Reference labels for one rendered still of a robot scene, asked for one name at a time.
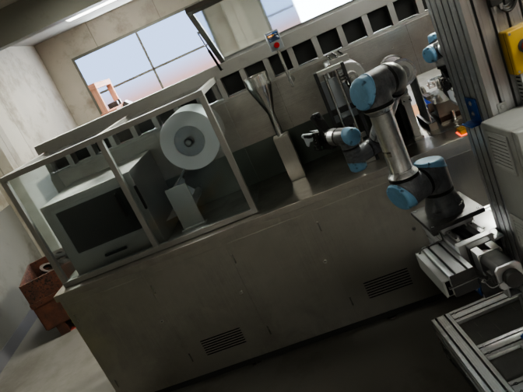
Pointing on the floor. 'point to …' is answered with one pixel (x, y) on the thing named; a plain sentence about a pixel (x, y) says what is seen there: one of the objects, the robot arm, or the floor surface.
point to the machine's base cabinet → (265, 288)
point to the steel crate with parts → (45, 295)
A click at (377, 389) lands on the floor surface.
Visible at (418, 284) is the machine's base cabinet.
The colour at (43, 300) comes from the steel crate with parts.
